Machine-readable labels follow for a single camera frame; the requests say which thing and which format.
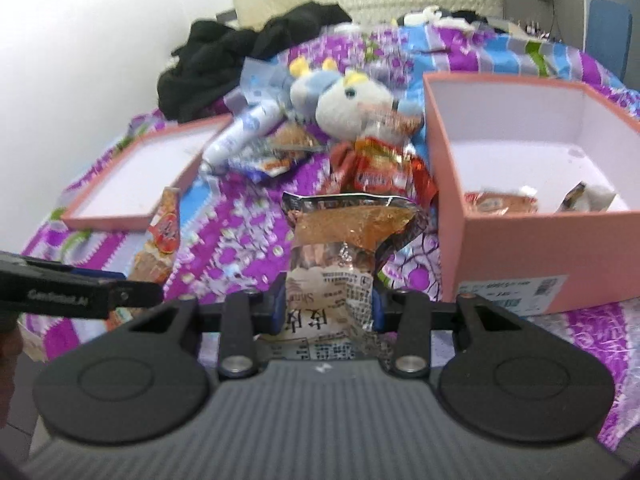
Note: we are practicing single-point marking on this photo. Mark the small red foil snack packet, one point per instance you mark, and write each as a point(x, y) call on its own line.
point(500, 202)

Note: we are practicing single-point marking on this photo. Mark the deep pink cardboard box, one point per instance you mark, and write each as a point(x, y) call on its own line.
point(530, 185)

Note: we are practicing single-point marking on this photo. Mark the black white penguin plush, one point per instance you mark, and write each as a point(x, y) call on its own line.
point(435, 16)

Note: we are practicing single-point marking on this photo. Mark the translucent blue plastic bag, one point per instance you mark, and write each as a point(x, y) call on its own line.
point(262, 82)

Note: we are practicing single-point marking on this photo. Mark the red yellow snack packet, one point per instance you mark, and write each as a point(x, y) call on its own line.
point(395, 122)

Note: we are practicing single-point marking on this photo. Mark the white blue plush toy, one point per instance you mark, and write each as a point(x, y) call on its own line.
point(350, 100)

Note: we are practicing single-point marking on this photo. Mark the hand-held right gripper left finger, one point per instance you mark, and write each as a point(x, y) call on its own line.
point(278, 310)

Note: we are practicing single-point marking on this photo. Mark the black silver snack packet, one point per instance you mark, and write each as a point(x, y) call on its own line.
point(580, 199)

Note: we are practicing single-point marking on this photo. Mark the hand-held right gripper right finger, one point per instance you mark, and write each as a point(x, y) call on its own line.
point(378, 310)

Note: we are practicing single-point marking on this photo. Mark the shallow pink box lid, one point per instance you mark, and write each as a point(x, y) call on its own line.
point(145, 175)

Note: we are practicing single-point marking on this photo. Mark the white spray bottle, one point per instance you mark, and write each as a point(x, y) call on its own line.
point(245, 130)

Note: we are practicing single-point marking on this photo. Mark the silver clear orange snack packet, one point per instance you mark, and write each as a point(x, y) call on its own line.
point(340, 240)

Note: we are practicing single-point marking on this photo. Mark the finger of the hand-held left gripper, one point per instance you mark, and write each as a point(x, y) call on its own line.
point(95, 275)
point(140, 294)

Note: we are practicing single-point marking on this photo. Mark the black clothes pile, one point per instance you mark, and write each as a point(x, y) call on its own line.
point(225, 55)

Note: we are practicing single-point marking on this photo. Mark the clear green-label snack packet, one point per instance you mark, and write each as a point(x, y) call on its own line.
point(297, 137)

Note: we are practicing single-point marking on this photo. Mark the orange red snack packet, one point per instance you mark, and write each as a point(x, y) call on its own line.
point(162, 230)

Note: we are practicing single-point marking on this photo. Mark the blue snack packet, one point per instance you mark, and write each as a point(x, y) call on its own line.
point(260, 165)

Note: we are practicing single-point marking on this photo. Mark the blue chair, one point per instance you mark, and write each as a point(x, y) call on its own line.
point(610, 35)

